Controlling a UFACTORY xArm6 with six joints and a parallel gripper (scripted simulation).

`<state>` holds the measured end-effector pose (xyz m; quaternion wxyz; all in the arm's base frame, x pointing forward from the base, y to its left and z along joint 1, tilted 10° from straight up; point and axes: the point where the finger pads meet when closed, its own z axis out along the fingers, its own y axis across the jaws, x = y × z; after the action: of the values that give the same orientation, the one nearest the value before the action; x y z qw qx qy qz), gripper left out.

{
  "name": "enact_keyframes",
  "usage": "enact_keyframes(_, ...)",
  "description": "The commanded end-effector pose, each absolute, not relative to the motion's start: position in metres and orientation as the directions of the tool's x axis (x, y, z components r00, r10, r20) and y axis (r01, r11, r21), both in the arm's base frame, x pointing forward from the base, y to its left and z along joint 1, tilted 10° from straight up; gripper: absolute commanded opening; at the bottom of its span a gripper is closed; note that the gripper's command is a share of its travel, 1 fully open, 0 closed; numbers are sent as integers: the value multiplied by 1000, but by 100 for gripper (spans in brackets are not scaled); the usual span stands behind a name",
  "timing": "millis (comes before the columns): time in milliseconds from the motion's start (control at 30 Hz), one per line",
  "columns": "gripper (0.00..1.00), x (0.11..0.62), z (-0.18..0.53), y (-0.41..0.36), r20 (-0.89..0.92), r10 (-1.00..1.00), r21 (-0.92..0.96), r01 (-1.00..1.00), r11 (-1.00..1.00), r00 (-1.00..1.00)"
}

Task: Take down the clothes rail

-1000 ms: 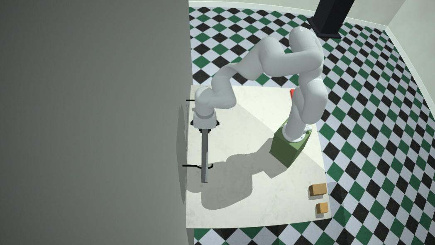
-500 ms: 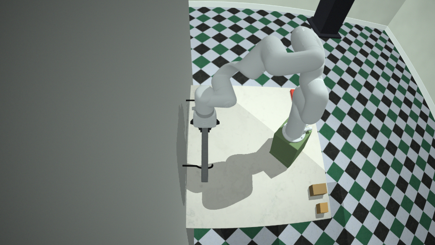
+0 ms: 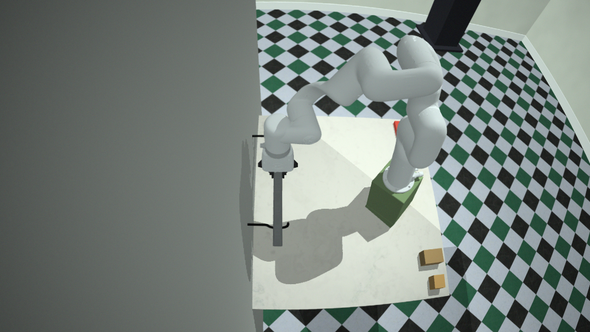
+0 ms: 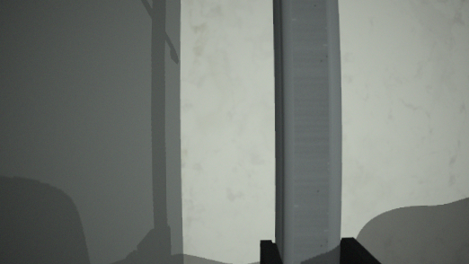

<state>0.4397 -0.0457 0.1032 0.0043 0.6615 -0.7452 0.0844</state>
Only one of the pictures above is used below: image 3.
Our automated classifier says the tan cardboard box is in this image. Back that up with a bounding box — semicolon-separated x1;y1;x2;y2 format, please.
419;248;444;266
428;274;445;290

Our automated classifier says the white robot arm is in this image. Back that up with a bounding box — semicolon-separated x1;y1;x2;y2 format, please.
260;35;447;193

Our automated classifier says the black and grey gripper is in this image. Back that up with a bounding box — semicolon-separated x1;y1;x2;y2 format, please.
258;145;298;178

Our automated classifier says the grey wall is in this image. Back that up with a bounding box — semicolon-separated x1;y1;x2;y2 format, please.
0;0;263;332

